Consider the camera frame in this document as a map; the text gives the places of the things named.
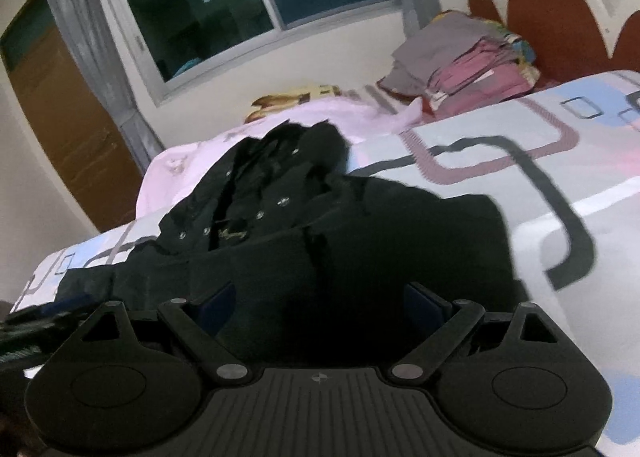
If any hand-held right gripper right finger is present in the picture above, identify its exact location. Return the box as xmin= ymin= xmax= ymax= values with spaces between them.
xmin=389 ymin=282 xmax=557 ymax=382

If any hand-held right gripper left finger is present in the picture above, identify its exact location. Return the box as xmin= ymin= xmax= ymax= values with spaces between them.
xmin=79 ymin=282 xmax=249 ymax=384

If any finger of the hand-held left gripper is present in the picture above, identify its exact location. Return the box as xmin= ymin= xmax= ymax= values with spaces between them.
xmin=0 ymin=300 xmax=102 ymax=338

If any black jacket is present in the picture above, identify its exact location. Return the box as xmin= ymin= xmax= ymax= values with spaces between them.
xmin=54 ymin=121 xmax=531 ymax=368

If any stack of folded clothes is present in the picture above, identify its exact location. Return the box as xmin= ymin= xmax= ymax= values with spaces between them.
xmin=377 ymin=11 xmax=543 ymax=118

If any pink blanket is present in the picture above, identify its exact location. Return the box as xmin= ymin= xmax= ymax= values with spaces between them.
xmin=135 ymin=87 xmax=432 ymax=229

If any patterned bed sheet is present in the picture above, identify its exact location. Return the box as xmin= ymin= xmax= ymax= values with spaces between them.
xmin=14 ymin=69 xmax=640 ymax=457

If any wooden wardrobe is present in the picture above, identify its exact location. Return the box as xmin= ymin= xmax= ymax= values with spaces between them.
xmin=0 ymin=0 xmax=145 ymax=234

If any yellow brown printed pillow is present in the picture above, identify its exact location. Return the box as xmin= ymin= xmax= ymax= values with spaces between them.
xmin=245 ymin=83 xmax=342 ymax=124

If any sliding glass window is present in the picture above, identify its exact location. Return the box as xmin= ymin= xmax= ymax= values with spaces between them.
xmin=92 ymin=0 xmax=407 ymax=106

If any red and white headboard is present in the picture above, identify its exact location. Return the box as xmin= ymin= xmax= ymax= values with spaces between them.
xmin=467 ymin=0 xmax=640 ymax=88

